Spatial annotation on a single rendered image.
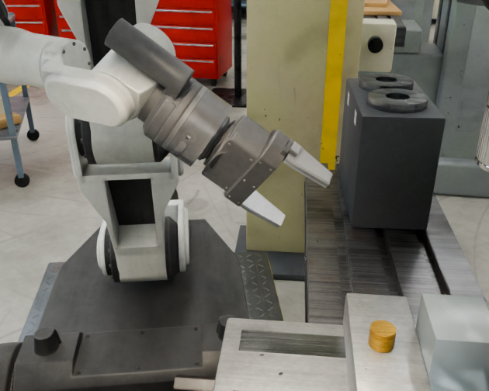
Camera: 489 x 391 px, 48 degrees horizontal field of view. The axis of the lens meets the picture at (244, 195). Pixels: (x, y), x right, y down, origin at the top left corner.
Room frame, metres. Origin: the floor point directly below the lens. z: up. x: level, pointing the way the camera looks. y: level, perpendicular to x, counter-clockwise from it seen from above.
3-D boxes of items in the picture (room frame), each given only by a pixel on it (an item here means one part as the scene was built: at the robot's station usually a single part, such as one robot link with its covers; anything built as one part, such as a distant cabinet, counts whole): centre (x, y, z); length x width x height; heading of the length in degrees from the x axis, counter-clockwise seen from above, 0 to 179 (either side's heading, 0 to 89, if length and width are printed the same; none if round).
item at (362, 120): (0.86, -0.24, 1.01); 0.22 x 0.12 x 0.20; 176
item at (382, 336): (0.37, -0.12, 1.03); 0.02 x 0.02 x 0.02
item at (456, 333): (0.36, -0.18, 1.02); 0.06 x 0.05 x 0.06; 174
